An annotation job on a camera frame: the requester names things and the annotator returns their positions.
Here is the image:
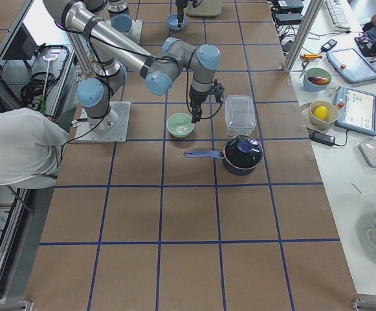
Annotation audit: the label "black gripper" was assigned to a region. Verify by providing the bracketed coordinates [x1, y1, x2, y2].
[175, 0, 196, 28]
[188, 84, 212, 123]

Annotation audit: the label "blue bowl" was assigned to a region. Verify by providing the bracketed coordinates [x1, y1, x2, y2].
[166, 14, 186, 31]

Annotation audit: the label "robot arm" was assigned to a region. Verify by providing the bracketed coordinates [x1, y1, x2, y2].
[106, 0, 188, 33]
[43, 1, 225, 123]

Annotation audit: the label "green bowl with eggplant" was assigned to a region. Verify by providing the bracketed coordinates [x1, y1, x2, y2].
[303, 67, 331, 92]

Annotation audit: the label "beige bowl with lemon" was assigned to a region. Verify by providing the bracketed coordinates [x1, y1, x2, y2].
[308, 100, 338, 130]

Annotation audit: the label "clear plastic food container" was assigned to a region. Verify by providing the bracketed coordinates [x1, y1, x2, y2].
[225, 95, 256, 136]

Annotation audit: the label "dark blue saucepan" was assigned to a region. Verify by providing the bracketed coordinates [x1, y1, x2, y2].
[183, 135, 263, 176]

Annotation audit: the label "black electronics box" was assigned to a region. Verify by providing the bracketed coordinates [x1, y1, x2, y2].
[271, 0, 304, 26]

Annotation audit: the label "scissors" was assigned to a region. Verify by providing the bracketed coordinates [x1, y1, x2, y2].
[299, 60, 310, 78]

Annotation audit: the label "black power adapter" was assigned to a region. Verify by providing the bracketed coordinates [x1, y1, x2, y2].
[309, 132, 335, 146]

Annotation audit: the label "upper teach pendant tablet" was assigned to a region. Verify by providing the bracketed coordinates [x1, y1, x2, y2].
[326, 48, 376, 84]

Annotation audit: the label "teach pendant tablet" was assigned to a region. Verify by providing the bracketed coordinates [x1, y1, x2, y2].
[326, 48, 376, 84]
[334, 87, 376, 137]

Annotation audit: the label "lower teach pendant tablet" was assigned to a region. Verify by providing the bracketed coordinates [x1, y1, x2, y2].
[334, 87, 376, 137]

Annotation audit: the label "white keyboard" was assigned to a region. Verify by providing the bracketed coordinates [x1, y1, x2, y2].
[324, 0, 351, 30]

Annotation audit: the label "person in white shirt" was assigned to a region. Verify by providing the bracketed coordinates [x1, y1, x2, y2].
[0, 108, 69, 185]

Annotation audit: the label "orange handled tool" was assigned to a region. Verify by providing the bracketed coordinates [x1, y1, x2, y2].
[299, 53, 323, 61]

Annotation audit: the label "aluminium frame post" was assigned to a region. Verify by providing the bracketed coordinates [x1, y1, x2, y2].
[283, 0, 323, 74]

